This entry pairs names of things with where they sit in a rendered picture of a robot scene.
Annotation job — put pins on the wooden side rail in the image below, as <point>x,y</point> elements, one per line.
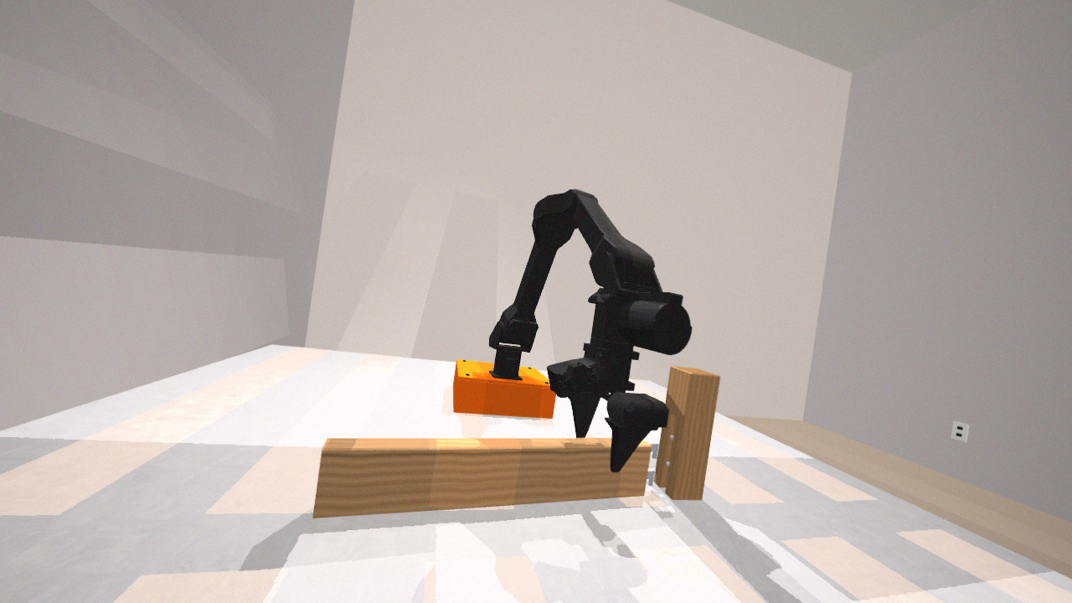
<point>359,476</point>

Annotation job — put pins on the wooden post with slot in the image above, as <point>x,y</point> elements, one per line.
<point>684,445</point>

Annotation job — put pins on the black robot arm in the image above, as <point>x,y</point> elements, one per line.
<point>630,308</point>

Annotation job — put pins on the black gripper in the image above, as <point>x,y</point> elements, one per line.
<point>632,416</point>

